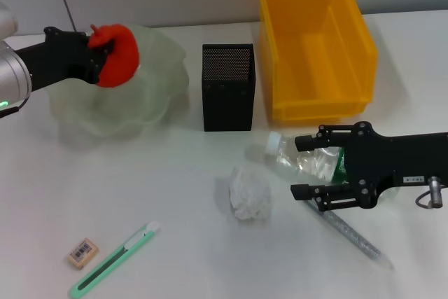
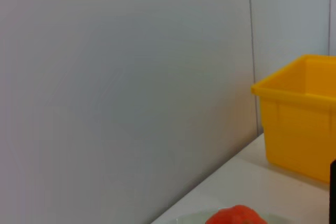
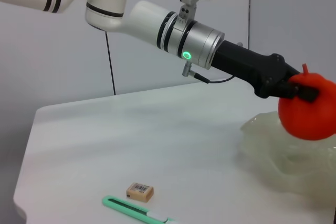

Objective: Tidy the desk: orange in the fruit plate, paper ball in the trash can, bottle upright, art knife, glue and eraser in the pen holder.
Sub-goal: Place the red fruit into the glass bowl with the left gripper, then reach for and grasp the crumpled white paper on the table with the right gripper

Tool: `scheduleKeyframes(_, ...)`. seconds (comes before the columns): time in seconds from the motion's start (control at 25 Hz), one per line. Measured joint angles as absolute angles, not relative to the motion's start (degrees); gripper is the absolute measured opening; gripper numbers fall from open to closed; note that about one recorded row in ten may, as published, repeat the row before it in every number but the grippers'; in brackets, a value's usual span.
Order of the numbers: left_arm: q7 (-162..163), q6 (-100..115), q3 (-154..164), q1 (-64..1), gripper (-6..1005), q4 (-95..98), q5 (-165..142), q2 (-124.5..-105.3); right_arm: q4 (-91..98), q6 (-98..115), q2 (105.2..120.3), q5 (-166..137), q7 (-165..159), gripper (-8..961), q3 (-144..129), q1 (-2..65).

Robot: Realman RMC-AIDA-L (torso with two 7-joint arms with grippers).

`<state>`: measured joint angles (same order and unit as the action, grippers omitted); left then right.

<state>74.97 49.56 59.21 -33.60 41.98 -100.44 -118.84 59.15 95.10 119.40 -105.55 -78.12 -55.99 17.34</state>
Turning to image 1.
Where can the white paper ball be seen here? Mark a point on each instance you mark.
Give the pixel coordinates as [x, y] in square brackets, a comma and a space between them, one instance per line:
[250, 194]

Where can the red-orange toy orange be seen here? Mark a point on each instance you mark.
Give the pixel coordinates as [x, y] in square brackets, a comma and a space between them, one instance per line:
[119, 57]

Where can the silver grey pen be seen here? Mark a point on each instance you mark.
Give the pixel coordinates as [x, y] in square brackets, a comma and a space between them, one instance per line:
[353, 239]

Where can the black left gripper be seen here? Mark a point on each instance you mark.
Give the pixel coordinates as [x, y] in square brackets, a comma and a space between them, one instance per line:
[59, 61]

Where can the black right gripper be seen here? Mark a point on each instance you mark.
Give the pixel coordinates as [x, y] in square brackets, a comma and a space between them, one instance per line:
[392, 159]

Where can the yellow plastic bin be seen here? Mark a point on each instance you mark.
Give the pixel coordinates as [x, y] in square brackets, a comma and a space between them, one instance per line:
[315, 68]

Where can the beige eraser with barcode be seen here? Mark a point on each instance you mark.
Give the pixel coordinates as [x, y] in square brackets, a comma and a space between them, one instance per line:
[83, 253]

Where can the black mesh pen holder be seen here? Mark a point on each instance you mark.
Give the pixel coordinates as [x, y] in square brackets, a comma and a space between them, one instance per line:
[227, 103]

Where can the green wavy glass fruit plate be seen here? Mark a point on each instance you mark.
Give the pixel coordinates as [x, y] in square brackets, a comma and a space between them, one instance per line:
[150, 96]

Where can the mint green utility knife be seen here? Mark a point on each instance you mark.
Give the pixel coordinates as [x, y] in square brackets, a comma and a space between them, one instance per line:
[115, 257]

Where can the clear green-label water bottle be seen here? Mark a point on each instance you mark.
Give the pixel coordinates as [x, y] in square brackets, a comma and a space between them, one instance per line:
[280, 162]

